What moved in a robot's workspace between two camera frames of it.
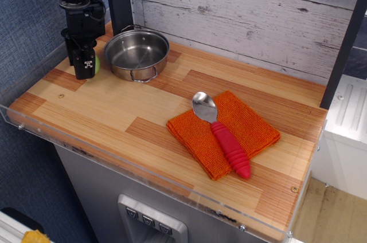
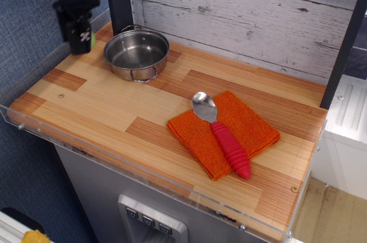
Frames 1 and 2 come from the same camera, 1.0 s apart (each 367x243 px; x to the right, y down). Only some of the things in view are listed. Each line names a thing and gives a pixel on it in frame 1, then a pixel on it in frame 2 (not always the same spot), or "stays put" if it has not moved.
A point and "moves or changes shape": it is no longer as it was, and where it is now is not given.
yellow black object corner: x=35 y=236 stays put
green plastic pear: x=97 y=64 moves or changes shape
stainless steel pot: x=137 y=54 stays put
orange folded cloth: x=198 y=137 stays put
